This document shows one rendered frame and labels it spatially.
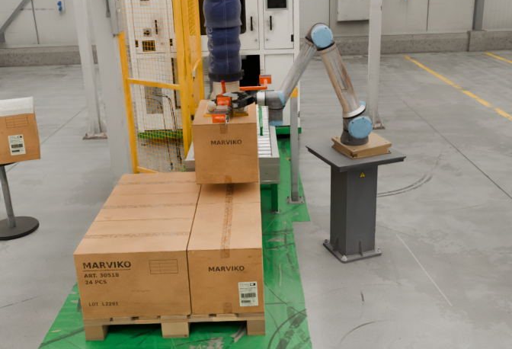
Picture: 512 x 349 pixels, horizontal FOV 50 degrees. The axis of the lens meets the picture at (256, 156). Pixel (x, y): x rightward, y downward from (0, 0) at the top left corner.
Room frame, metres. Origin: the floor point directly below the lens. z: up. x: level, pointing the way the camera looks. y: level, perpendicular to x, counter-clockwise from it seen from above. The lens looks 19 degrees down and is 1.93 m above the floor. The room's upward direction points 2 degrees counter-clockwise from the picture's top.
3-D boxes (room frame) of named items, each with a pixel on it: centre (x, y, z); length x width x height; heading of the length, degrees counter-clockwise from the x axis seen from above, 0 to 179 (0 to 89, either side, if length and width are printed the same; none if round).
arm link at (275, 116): (3.37, -0.13, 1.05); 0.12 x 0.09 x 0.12; 179
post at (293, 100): (4.45, -0.33, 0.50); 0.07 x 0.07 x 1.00; 0
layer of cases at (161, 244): (3.20, 0.48, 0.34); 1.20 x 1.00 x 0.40; 0
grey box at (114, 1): (4.63, 1.09, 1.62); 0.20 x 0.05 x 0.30; 0
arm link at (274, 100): (3.35, -0.13, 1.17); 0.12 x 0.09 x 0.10; 90
